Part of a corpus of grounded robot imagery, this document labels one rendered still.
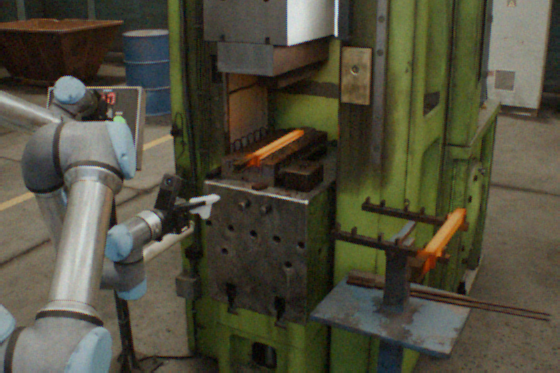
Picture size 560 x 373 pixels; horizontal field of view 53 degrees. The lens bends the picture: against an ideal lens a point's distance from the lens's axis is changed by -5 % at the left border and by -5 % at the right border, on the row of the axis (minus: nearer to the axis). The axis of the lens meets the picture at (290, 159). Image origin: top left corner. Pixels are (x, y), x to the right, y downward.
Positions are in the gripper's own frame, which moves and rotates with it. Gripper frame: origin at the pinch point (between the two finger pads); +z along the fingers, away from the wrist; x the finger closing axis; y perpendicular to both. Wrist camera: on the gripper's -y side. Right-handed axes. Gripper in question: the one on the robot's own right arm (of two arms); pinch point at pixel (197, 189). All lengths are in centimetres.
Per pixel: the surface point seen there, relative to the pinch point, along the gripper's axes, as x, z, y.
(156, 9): -527, 624, 8
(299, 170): 15.7, 32.2, 2.0
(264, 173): 4.1, 30.7, 4.4
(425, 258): 65, -3, 4
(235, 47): -5.6, 30.7, -35.0
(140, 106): -41, 26, -14
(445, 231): 66, 15, 5
